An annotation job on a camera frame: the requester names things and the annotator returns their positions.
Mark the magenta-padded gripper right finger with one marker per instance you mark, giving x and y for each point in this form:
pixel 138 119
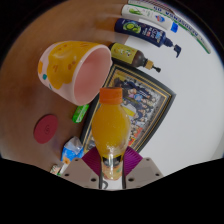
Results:
pixel 140 170

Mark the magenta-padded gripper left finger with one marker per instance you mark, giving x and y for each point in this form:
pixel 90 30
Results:
pixel 81 170

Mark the orange juice bottle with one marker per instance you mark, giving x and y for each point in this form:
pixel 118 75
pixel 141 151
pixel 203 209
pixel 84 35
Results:
pixel 110 130

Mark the blue tissue pack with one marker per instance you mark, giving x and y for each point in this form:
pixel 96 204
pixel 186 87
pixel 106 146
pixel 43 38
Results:
pixel 71 150

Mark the flat round red coaster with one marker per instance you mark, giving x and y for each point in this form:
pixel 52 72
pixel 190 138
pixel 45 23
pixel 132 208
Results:
pixel 45 129

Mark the small green packet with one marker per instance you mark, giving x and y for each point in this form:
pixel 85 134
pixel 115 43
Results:
pixel 80 113

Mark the framed group picture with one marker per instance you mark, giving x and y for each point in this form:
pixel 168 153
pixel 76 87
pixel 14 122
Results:
pixel 146 103

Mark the pink and yellow cup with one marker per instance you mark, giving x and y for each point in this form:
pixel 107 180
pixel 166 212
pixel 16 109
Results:
pixel 71 68

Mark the brown pump bottle yellow label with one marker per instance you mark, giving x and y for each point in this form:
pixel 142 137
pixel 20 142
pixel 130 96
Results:
pixel 128 55

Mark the dark blue pump bottle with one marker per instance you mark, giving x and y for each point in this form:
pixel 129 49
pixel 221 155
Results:
pixel 143 31

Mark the white and green tube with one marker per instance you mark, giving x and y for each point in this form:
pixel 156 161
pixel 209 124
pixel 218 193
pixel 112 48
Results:
pixel 176 21

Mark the white shampoo bottle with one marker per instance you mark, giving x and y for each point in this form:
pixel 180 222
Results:
pixel 146 15

